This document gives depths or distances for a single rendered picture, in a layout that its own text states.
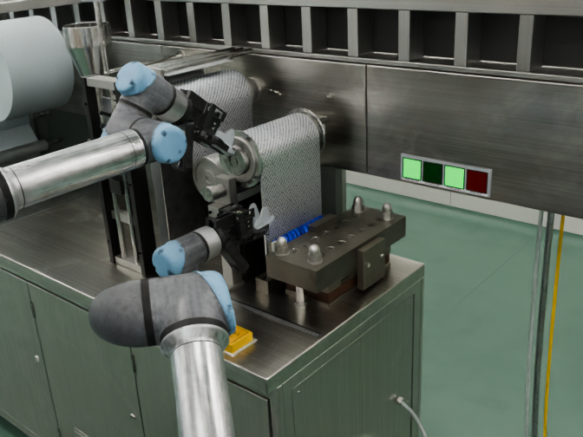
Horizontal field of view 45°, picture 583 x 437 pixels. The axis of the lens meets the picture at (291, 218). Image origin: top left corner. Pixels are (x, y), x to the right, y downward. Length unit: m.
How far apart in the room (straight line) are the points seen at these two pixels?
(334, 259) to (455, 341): 1.69
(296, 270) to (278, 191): 0.22
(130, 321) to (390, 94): 0.95
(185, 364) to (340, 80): 1.01
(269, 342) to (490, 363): 1.71
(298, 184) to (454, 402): 1.40
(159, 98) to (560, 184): 0.90
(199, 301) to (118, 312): 0.13
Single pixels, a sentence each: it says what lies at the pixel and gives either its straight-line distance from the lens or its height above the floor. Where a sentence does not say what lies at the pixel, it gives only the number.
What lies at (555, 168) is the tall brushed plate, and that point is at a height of 1.25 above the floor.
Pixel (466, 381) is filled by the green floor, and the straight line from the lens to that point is 3.06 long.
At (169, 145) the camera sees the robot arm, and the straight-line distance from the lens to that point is 1.35.
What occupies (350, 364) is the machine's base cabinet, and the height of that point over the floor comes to 0.77.
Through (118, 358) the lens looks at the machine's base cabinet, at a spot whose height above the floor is 0.71.
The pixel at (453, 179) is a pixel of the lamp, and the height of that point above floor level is 1.18.
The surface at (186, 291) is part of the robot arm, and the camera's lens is 1.18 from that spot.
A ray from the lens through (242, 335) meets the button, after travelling 1.61.
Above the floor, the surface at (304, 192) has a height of 1.12.
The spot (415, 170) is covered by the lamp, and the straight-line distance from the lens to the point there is 1.83.
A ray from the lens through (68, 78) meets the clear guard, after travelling 2.58.
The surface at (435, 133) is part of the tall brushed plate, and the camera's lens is 1.78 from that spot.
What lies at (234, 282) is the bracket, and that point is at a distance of 1.86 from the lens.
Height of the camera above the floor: 1.78
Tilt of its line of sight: 23 degrees down
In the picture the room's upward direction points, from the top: 3 degrees counter-clockwise
